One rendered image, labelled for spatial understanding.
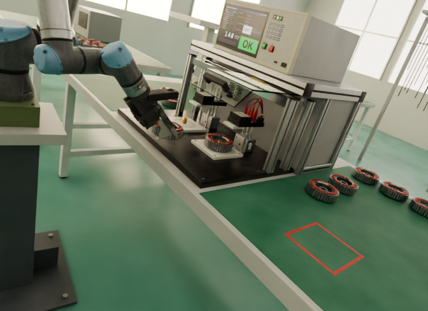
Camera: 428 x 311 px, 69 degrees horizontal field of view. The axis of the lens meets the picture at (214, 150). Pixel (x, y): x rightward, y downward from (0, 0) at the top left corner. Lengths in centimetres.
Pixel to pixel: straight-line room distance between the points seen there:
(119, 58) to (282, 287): 70
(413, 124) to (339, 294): 683
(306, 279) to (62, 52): 82
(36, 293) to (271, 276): 110
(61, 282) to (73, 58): 104
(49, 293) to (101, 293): 21
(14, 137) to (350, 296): 103
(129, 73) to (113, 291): 104
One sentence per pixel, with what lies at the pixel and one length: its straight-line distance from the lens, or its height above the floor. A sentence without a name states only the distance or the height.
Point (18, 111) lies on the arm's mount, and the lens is 119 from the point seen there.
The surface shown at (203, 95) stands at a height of 92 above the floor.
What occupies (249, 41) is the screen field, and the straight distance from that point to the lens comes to 132.
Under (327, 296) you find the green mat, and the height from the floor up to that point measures 75.
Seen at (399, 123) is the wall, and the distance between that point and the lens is 761.
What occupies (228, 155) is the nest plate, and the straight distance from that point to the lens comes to 117.
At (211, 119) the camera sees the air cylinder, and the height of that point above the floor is 82.
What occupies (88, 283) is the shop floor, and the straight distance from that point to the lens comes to 166.
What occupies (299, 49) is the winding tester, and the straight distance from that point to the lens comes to 118.
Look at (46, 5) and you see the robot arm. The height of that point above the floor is 115.
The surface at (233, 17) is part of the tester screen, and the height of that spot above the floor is 125.
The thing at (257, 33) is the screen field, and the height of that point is 122.
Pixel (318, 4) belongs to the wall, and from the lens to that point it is 894.
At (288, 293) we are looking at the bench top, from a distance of 76.
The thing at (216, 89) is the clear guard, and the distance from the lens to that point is 102.
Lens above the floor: 122
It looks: 22 degrees down
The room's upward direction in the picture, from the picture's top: 16 degrees clockwise
